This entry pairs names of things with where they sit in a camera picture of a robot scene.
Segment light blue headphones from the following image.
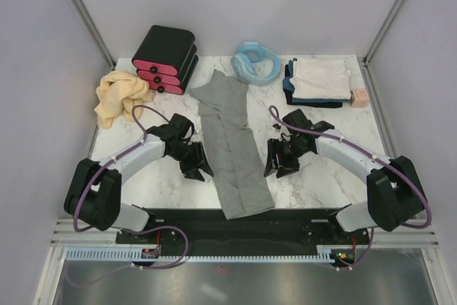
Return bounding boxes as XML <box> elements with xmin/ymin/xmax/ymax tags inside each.
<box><xmin>231</xmin><ymin>41</ymin><xmax>281</xmax><ymax>86</ymax></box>

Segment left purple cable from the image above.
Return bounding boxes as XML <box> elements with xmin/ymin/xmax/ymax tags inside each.
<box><xmin>66</xmin><ymin>104</ymin><xmax>190</xmax><ymax>287</ymax></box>

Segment pink cube power strip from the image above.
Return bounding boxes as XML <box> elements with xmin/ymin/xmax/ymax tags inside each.
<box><xmin>349</xmin><ymin>89</ymin><xmax>370</xmax><ymax>108</ymax></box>

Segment white blue folded t shirt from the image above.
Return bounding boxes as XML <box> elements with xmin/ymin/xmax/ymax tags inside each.
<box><xmin>282</xmin><ymin>58</ymin><xmax>354</xmax><ymax>109</ymax></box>

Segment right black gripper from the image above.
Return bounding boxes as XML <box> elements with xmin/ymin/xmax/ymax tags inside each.
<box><xmin>263</xmin><ymin>138</ymin><xmax>308</xmax><ymax>179</ymax></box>

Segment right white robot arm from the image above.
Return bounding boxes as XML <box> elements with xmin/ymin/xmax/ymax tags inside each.
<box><xmin>263</xmin><ymin>106</ymin><xmax>432</xmax><ymax>244</ymax></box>

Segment grey t shirt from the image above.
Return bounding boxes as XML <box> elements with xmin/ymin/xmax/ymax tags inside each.
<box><xmin>189</xmin><ymin>69</ymin><xmax>275</xmax><ymax>219</ymax></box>

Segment black pink drawer box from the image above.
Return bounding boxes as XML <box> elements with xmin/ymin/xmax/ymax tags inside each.
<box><xmin>131</xmin><ymin>25</ymin><xmax>199</xmax><ymax>95</ymax></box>

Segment yellow t shirt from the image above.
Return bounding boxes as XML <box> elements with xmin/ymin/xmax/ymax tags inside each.
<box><xmin>94</xmin><ymin>71</ymin><xmax>154</xmax><ymax>129</ymax></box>

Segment light blue cable duct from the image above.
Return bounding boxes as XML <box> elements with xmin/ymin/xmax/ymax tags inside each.
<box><xmin>65</xmin><ymin>247</ymin><xmax>335</xmax><ymax>264</ymax></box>

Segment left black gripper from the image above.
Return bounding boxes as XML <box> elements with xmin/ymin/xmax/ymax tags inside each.
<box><xmin>169</xmin><ymin>141</ymin><xmax>214</xmax><ymax>182</ymax></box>

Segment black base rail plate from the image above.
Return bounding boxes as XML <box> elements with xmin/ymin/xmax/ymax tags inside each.
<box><xmin>116</xmin><ymin>209</ymin><xmax>369</xmax><ymax>256</ymax></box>

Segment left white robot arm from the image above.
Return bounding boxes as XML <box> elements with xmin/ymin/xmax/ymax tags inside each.
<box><xmin>64</xmin><ymin>114</ymin><xmax>214</xmax><ymax>243</ymax></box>

